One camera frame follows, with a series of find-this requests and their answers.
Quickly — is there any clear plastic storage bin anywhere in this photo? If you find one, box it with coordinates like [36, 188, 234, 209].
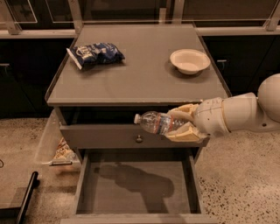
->
[34, 110, 81, 174]

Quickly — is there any grey drawer cabinet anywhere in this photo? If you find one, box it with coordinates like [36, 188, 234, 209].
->
[44, 24, 233, 224]

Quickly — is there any black bar on floor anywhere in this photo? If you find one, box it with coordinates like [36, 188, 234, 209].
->
[15, 171, 40, 224]

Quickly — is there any grey upper drawer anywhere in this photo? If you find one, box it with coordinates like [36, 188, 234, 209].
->
[60, 124, 209, 149]

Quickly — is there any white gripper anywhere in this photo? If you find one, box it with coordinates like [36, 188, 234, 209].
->
[165, 97, 228, 143]

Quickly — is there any round metal drawer knob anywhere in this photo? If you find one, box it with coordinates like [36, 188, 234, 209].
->
[136, 135, 143, 144]

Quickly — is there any clear plastic water bottle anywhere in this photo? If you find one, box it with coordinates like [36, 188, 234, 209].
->
[134, 111, 188, 135]

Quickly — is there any open grey middle drawer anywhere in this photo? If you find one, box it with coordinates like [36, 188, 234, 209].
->
[60, 149, 218, 224]

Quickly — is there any blue chip bag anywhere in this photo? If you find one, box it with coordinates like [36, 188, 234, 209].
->
[66, 42, 125, 70]

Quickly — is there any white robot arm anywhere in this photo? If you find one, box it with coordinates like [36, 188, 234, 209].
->
[165, 73, 280, 142]

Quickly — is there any white bowl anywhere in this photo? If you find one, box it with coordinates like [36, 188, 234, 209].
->
[170, 49, 211, 75]

